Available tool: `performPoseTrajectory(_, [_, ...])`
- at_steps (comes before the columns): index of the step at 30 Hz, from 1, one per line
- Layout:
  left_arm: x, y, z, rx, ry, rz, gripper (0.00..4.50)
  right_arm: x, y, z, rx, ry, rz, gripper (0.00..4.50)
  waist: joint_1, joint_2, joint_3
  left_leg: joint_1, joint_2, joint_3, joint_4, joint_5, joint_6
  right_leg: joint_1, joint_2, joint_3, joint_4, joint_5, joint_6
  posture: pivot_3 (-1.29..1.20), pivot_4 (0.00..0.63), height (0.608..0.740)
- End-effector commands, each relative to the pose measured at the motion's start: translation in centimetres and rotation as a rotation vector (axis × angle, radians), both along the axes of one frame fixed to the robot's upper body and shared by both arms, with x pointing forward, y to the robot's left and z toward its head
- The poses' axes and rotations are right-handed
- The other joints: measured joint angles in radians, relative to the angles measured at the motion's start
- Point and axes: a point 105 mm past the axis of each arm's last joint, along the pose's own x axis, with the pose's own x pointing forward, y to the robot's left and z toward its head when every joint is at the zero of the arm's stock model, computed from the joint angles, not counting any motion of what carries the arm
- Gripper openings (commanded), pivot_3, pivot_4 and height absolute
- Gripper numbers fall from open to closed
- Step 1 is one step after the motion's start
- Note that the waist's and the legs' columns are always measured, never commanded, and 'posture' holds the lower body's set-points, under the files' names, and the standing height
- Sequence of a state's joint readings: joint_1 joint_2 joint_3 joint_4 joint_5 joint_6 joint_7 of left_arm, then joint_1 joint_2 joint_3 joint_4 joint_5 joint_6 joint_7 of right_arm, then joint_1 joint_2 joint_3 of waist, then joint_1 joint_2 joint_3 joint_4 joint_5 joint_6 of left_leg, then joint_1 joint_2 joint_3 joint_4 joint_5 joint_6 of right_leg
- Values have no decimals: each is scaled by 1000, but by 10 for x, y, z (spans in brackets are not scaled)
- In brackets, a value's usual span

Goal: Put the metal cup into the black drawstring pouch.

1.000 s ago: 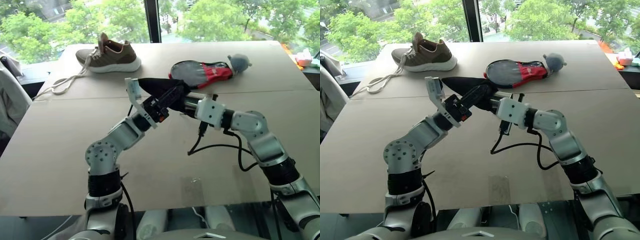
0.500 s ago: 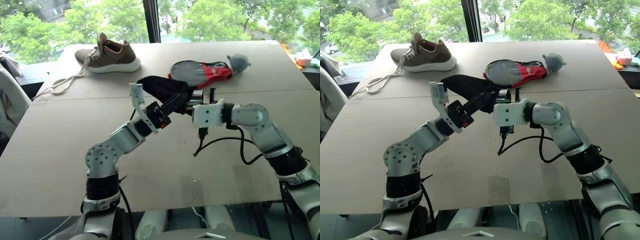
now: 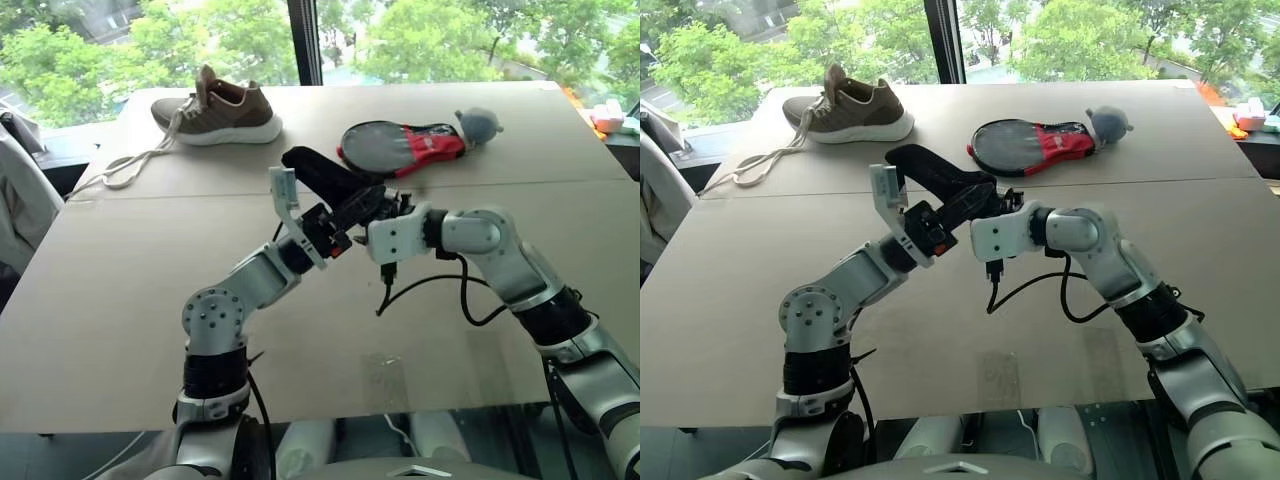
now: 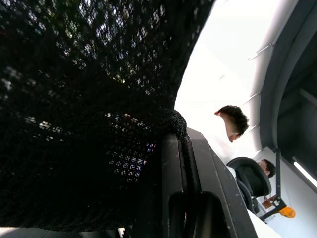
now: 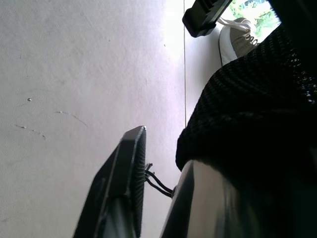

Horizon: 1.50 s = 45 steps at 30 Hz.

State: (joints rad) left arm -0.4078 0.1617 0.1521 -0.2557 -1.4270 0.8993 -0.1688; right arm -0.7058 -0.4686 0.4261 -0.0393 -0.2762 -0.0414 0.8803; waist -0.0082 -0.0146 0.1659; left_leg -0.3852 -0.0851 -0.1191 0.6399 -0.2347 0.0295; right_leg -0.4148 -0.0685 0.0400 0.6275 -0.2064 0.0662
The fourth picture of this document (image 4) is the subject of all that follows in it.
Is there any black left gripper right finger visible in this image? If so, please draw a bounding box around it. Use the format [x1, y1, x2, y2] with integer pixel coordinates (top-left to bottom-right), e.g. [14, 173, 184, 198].
[185, 127, 259, 238]

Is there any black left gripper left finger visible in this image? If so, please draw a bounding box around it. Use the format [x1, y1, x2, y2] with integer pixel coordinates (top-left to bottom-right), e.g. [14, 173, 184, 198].
[133, 133, 190, 238]

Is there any black mesh drawstring pouch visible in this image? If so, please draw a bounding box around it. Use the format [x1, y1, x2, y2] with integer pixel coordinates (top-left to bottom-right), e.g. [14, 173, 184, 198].
[0, 0, 216, 234]

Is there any black office chair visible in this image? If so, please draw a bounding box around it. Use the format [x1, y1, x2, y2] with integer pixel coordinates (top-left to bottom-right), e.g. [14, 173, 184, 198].
[226, 157, 272, 214]

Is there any seated person with dark hair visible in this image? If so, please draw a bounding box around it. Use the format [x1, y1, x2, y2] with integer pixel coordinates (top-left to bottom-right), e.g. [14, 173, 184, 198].
[257, 159, 277, 179]

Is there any standing person with dark hair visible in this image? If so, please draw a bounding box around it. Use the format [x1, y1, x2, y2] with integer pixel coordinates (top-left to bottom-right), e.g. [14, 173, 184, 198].
[214, 105, 250, 143]

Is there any orange round object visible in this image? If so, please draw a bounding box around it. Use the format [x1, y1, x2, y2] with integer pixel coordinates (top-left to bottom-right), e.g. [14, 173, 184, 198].
[279, 207, 297, 219]

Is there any white tube light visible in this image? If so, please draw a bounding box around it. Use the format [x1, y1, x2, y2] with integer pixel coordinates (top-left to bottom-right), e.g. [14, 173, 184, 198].
[292, 156, 317, 194]

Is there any black metal frame stand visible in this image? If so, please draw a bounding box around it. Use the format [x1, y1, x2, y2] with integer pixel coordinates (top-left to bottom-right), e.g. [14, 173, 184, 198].
[257, 147, 288, 222]

